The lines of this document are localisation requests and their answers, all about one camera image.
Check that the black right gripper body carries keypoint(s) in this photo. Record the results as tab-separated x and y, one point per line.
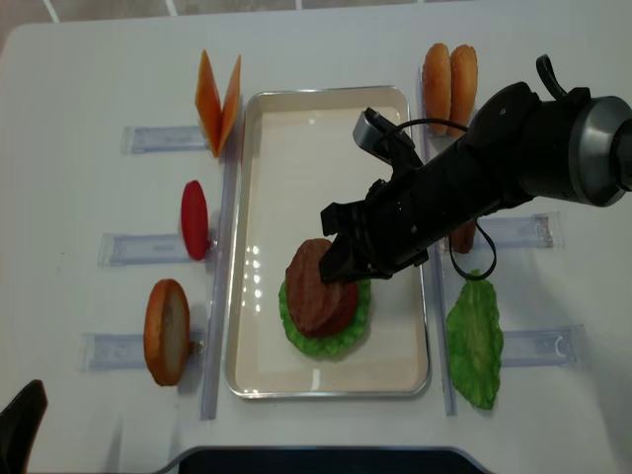
398	220

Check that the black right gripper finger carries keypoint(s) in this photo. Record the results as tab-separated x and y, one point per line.
343	262

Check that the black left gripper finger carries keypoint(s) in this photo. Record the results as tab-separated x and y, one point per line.
20	422

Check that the brown meat patty front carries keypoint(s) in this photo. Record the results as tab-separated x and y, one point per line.
311	303

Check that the brown meat patty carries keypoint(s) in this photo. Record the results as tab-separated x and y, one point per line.
311	303
462	239

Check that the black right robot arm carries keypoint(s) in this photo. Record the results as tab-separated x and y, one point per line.
516	148

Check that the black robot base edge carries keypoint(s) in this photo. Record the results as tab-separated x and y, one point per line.
329	460

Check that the red tomato slice on tray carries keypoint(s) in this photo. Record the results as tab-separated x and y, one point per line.
345	312

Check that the brown meat patty rear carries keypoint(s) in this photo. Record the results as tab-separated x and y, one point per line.
462	239

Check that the green lettuce leaf on tray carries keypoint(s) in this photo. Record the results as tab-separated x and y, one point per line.
336	345

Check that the green lettuce leaf in holder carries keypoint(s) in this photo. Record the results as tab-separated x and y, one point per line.
475	343

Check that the red tomato slice in holder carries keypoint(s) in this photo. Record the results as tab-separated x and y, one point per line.
194	220

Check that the orange cheese slice right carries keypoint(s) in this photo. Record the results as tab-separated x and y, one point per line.
231	105

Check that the orange cheese slice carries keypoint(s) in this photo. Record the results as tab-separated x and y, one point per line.
231	105
208	104

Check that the clear tomato pusher track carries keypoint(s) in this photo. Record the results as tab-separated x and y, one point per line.
120	250

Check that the clear lettuce pusher track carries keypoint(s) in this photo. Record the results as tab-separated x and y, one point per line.
561	346

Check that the orange cheese slice left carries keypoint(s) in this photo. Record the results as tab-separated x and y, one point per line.
208	104

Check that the clear cheese pusher track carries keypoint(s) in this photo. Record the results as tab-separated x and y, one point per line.
141	139

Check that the white rectangular metal tray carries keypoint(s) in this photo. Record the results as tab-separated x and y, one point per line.
299	155

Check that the clear bun pusher track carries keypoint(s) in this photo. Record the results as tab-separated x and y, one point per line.
111	352

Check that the clear patty pusher track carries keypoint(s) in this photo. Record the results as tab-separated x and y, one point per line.
541	230

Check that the sesame bun half outer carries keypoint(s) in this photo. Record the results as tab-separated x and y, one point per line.
436	78

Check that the sesame bun half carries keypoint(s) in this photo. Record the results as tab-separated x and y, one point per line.
436	78
464	83

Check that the bun slice in left holder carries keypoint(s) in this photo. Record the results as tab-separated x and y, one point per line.
166	335

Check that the sesame bun half inner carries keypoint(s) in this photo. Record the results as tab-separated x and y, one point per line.
464	83

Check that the clear acrylic rail right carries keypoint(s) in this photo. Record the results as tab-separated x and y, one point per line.
449	395

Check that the clear acrylic rail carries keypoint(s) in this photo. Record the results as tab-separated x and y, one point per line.
449	395
223	268

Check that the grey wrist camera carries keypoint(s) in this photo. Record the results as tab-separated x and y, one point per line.
369	132

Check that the clear acrylic rail left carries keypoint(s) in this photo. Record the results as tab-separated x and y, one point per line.
223	268

